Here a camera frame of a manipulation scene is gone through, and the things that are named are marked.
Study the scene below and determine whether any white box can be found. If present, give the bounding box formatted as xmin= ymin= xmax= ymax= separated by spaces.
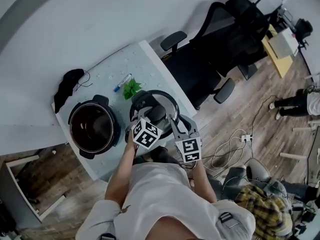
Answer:
xmin=268 ymin=29 xmax=300 ymax=60

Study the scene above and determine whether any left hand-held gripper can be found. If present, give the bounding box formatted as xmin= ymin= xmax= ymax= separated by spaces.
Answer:
xmin=124 ymin=106 xmax=171 ymax=151

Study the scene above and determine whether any white coiled cable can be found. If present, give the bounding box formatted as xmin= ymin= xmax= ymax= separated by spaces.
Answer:
xmin=211 ymin=128 xmax=247 ymax=170

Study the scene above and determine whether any black pressure cooker pot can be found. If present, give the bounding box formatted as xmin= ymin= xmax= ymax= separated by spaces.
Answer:
xmin=67 ymin=94 xmax=123 ymax=160

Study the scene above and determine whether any person's dark trouser leg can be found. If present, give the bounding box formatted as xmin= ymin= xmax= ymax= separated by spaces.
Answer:
xmin=149 ymin=146 xmax=181 ymax=164

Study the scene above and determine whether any black office chair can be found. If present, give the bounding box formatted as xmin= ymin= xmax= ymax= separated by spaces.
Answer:
xmin=159 ymin=0 xmax=271 ymax=111

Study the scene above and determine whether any black cloth pouch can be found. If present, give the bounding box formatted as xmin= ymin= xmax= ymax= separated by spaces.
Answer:
xmin=53 ymin=68 xmax=93 ymax=114

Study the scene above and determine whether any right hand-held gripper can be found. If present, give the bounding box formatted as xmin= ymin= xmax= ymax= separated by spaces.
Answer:
xmin=169 ymin=113 xmax=203 ymax=165

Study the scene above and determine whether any person's white shirt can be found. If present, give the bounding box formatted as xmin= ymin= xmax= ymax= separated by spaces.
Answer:
xmin=74 ymin=162 xmax=257 ymax=240

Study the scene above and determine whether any pressure cooker lid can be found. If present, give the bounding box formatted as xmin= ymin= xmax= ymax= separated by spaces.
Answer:
xmin=129 ymin=89 xmax=181 ymax=140

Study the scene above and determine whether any white-legged table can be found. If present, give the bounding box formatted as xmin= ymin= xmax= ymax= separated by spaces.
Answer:
xmin=279 ymin=120 xmax=320 ymax=185

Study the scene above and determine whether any person's right forearm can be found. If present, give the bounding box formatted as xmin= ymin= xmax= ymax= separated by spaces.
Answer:
xmin=191 ymin=162 xmax=218 ymax=202

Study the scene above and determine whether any dark cabinet with white frame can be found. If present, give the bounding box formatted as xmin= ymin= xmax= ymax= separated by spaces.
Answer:
xmin=0 ymin=153 xmax=67 ymax=231

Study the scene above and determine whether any white square table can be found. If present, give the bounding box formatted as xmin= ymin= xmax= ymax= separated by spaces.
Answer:
xmin=51 ymin=40 xmax=198 ymax=182

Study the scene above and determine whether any yellow wooden desk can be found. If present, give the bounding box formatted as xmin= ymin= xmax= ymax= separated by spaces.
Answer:
xmin=261 ymin=23 xmax=301 ymax=79

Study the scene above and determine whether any person's left forearm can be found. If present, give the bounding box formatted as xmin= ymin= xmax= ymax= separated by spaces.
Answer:
xmin=104 ymin=141 xmax=137 ymax=209

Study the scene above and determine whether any blue and white marker pen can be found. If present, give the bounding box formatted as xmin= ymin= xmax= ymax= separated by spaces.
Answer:
xmin=113 ymin=73 xmax=133 ymax=93

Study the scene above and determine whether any small black mesh chair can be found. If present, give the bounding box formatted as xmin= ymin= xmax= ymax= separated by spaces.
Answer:
xmin=294 ymin=18 xmax=314 ymax=50

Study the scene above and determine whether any green artificial leaf sprig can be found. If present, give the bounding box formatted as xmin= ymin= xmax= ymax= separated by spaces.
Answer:
xmin=122 ymin=78 xmax=143 ymax=101

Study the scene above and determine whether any long black floor cable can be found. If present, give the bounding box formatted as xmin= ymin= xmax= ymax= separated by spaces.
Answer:
xmin=249 ymin=95 xmax=276 ymax=160

